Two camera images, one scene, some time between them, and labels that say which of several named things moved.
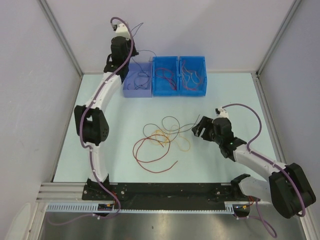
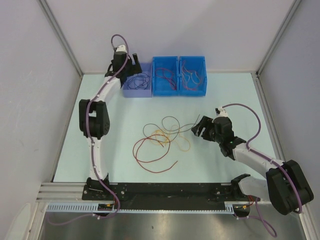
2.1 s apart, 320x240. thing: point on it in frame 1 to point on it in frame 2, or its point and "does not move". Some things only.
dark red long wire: (143, 139) does not move
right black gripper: (206, 122) does not move
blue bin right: (193, 78) does not move
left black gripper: (133, 51) to (135, 69)
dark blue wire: (139, 68) to (141, 80)
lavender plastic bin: (138, 82) does not move
